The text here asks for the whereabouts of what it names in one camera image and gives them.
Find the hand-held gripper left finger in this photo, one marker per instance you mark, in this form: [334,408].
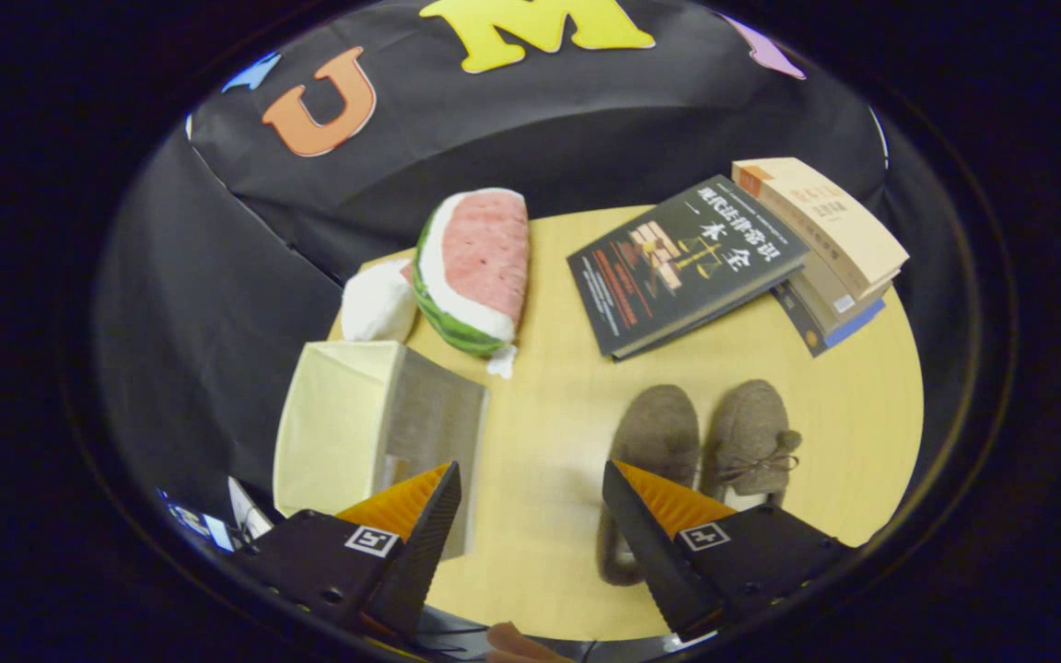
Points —
[425,552]

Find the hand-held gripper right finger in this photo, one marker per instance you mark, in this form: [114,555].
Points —
[650,552]

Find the brown shoe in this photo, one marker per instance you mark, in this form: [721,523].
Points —
[747,419]
[655,428]

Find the cream fabric storage box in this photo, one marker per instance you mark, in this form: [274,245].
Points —
[337,424]

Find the white plush toy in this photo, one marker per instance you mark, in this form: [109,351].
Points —
[378,304]

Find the dark blue book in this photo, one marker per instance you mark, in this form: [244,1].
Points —
[830,336]

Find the black cover book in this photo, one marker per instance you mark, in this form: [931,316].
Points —
[678,267]

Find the watermelon slice plush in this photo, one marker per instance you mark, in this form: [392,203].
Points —
[480,258]

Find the beige book white label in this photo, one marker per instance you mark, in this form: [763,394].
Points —
[839,308]

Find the thick beige book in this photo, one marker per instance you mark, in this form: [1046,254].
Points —
[825,221]

